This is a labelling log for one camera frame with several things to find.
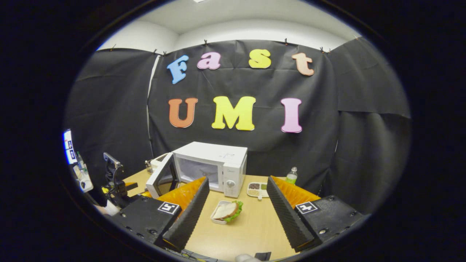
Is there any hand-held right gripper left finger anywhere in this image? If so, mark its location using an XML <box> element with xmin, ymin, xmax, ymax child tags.
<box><xmin>109</xmin><ymin>176</ymin><xmax>210</xmax><ymax>252</ymax></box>

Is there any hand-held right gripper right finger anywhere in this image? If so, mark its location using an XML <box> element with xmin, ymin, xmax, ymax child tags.
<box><xmin>266</xmin><ymin>175</ymin><xmax>368</xmax><ymax>253</ymax></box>

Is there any sandwich with lettuce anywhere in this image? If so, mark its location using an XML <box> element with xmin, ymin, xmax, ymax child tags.
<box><xmin>212</xmin><ymin>201</ymin><xmax>244</xmax><ymax>223</ymax></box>

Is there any white microwave oven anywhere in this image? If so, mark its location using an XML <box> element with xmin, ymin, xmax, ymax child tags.
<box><xmin>146</xmin><ymin>142</ymin><xmax>248</xmax><ymax>199</ymax></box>

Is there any white rectangular tray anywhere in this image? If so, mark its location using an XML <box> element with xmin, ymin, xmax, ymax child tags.
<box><xmin>210</xmin><ymin>200</ymin><xmax>233</xmax><ymax>225</ymax></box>

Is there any white box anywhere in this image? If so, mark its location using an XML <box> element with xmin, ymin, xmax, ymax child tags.
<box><xmin>74</xmin><ymin>164</ymin><xmax>94</xmax><ymax>193</ymax></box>

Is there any white toaster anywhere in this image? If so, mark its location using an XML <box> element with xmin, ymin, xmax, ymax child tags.
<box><xmin>150</xmin><ymin>153</ymin><xmax>169</xmax><ymax>171</ymax></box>

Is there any divided plate of grains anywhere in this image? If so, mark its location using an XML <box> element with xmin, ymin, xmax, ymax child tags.
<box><xmin>247</xmin><ymin>182</ymin><xmax>270</xmax><ymax>201</ymax></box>

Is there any blue and white sign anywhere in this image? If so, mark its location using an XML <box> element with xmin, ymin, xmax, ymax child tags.
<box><xmin>63</xmin><ymin>129</ymin><xmax>78</xmax><ymax>165</ymax></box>

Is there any black backdrop cloth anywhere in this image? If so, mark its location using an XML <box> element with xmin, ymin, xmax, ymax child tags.
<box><xmin>65</xmin><ymin>36</ymin><xmax>412</xmax><ymax>215</ymax></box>

